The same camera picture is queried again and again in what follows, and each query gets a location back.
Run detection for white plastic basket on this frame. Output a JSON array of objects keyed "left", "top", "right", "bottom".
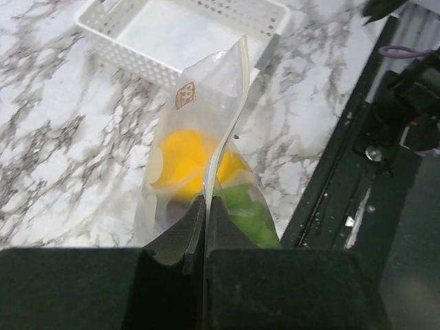
[{"left": 75, "top": 1, "right": 291, "bottom": 90}]

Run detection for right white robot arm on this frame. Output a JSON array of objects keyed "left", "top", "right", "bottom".
[{"left": 353, "top": 1, "right": 439, "bottom": 168}]

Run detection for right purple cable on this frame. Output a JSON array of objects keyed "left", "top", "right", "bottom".
[{"left": 377, "top": 45, "right": 432, "bottom": 58}]

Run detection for black mounting rail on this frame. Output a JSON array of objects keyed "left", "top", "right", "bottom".
[{"left": 281, "top": 17, "right": 408, "bottom": 248}]

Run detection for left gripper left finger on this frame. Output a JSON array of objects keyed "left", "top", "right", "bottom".
[{"left": 1, "top": 197, "right": 205, "bottom": 329}]

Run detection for yellow bell pepper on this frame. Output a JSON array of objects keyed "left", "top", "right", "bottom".
[{"left": 144, "top": 129, "right": 254, "bottom": 204}]

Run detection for aluminium extrusion rail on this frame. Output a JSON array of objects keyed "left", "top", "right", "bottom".
[{"left": 391, "top": 0, "right": 439, "bottom": 37}]

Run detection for green grape bunch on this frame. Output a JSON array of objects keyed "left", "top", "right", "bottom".
[{"left": 224, "top": 184, "right": 281, "bottom": 248}]

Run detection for clear zip top bag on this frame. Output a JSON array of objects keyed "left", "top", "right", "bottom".
[{"left": 132, "top": 32, "right": 283, "bottom": 250}]

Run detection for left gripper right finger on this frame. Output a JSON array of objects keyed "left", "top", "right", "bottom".
[{"left": 205, "top": 197, "right": 391, "bottom": 329}]

